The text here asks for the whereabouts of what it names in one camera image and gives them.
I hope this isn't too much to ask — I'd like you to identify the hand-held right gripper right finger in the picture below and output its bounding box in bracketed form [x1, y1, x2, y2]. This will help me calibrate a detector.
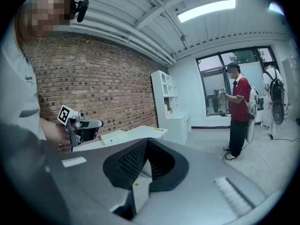
[138, 137, 269, 225]

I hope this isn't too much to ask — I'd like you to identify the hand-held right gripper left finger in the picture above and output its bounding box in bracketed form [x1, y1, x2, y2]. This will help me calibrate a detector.
[46, 137, 150, 225]

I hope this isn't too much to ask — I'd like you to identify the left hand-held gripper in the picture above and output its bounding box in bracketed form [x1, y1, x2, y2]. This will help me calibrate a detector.
[57, 105, 104, 148]

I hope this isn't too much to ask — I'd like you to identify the person's left forearm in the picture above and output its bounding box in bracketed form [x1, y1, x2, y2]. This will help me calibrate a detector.
[39, 117, 71, 144]

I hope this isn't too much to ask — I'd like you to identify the white flat box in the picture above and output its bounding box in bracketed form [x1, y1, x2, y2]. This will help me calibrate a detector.
[100, 129, 128, 146]

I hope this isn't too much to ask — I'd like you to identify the white desk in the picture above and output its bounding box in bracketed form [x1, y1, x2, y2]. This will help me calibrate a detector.
[72, 125, 168, 152]

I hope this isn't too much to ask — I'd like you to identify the white hutch cabinet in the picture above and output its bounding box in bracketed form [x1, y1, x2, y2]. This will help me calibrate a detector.
[150, 70, 192, 147]

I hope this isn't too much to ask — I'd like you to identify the person's gray t-shirt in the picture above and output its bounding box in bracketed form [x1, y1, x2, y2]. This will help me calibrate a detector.
[0, 20, 47, 140]

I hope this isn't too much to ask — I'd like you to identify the black standing fan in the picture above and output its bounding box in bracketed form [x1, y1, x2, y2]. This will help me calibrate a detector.
[269, 101, 286, 140]

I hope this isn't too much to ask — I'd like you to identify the person's head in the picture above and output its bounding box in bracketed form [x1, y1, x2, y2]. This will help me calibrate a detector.
[16, 0, 77, 42]

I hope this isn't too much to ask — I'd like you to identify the black-framed window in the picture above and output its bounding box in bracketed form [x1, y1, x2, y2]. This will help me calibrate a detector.
[195, 45, 281, 118]

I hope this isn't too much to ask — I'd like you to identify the white tall locker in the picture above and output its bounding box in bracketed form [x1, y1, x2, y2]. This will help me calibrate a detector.
[281, 57, 300, 121]

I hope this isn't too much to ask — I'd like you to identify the long ceiling light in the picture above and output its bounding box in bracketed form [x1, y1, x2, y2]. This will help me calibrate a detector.
[269, 2, 285, 16]
[177, 0, 237, 23]

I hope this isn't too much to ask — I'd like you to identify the white floor cable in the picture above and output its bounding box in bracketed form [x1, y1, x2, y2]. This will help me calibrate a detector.
[241, 138, 269, 172]

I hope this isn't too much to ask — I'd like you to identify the black head-mounted camera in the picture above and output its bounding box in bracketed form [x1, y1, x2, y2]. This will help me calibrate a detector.
[76, 0, 90, 23]

